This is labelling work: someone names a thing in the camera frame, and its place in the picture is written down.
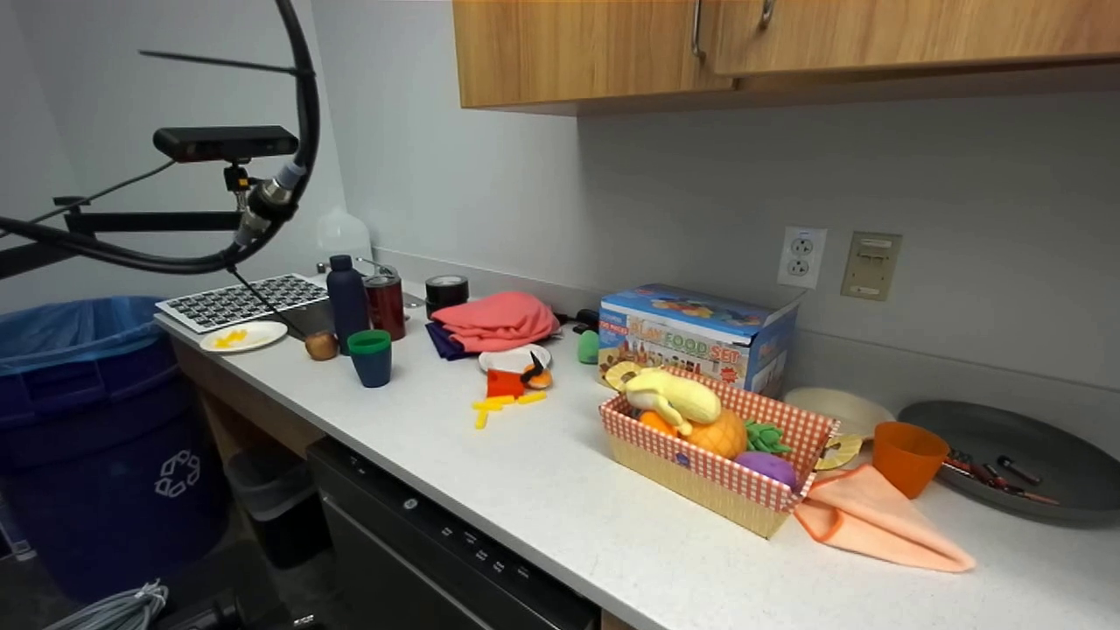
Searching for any silver door handle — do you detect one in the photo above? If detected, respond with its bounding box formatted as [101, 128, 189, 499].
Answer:
[688, 0, 708, 68]
[755, 0, 777, 33]

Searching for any green toy sponge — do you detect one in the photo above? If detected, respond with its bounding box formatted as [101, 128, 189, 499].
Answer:
[578, 334, 598, 364]

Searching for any coral pink cloth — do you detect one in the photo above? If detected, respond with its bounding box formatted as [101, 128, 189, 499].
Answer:
[429, 292, 561, 352]

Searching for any white small plate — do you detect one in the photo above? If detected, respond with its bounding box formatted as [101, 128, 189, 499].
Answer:
[475, 343, 552, 376]

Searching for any dark navy cloth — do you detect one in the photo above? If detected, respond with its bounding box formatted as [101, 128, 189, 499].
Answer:
[422, 322, 475, 361]

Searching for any black tape roll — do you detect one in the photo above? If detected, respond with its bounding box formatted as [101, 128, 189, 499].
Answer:
[422, 273, 469, 313]

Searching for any yellow toy banana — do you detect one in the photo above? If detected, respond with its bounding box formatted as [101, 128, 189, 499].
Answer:
[603, 361, 723, 436]

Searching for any dark red tumbler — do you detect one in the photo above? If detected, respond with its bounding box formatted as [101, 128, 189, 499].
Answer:
[368, 270, 405, 340]

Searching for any blue toy food box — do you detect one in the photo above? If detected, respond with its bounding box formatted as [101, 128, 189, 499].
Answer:
[598, 284, 799, 397]

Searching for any navy cup green rim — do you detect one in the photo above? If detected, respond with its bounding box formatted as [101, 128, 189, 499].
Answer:
[345, 329, 391, 390]

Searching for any dark blue bottle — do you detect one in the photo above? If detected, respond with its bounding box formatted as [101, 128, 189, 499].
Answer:
[324, 254, 368, 340]

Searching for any red checkered food basket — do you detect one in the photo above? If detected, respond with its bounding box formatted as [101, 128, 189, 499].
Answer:
[598, 378, 836, 538]

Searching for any brown toy ball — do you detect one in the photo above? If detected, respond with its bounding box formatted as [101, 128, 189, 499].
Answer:
[303, 334, 339, 361]

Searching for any black dishwasher front panel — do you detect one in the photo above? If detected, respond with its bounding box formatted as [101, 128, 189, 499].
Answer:
[309, 436, 598, 630]

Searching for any white plate yellow food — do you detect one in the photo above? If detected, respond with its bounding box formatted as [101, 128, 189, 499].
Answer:
[200, 322, 288, 352]

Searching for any beige bowl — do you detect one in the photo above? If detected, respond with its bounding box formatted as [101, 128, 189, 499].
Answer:
[784, 386, 891, 436]

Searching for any black trash bin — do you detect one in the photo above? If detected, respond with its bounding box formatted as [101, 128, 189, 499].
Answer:
[228, 445, 330, 569]

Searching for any dish drying rack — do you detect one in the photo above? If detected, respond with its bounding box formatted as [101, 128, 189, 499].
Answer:
[157, 273, 324, 336]

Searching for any orange plastic cup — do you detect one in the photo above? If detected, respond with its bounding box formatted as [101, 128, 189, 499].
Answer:
[870, 420, 949, 496]

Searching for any dark grey round tray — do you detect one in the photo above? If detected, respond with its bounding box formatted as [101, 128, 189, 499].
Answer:
[900, 398, 1120, 529]

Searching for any blue recycling bin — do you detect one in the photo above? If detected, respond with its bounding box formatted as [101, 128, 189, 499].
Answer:
[0, 298, 228, 597]

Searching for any white wall outlet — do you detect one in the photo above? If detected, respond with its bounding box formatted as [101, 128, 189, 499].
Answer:
[777, 228, 826, 292]

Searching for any beige wall switch plate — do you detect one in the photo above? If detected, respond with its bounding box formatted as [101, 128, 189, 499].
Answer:
[841, 231, 902, 302]

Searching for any black stereo camera on stand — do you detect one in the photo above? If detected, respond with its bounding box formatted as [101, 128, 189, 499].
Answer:
[153, 127, 298, 166]

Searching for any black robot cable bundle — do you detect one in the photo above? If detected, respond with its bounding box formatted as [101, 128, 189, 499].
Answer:
[0, 0, 324, 280]

